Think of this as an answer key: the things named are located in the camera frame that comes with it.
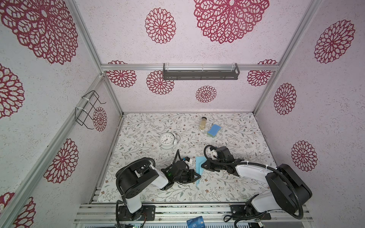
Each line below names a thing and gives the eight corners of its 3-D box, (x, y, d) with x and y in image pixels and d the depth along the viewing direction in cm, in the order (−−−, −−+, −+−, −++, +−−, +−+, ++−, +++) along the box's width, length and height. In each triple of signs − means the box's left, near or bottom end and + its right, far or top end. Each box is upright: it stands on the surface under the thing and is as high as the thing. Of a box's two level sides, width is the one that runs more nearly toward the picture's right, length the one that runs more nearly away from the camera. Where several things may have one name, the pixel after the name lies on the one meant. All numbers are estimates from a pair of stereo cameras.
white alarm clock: (159, 149, 101) (158, 145, 97) (161, 136, 108) (160, 132, 104) (180, 149, 101) (180, 145, 97) (180, 136, 108) (180, 132, 104)
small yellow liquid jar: (198, 129, 113) (198, 126, 110) (201, 119, 119) (201, 116, 117) (205, 130, 112) (205, 127, 109) (207, 120, 118) (208, 117, 116)
